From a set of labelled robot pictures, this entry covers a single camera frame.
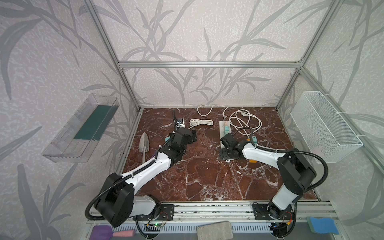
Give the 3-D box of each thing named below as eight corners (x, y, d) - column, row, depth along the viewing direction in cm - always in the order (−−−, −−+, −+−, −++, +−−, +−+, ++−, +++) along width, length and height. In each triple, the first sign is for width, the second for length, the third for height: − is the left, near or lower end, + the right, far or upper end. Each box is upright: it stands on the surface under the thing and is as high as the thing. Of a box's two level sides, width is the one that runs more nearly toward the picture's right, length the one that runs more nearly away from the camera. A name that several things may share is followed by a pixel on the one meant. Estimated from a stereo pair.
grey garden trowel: (140, 163, 93) (138, 161, 90) (141, 135, 106) (139, 133, 104) (148, 162, 93) (147, 159, 91) (148, 134, 107) (147, 131, 104)
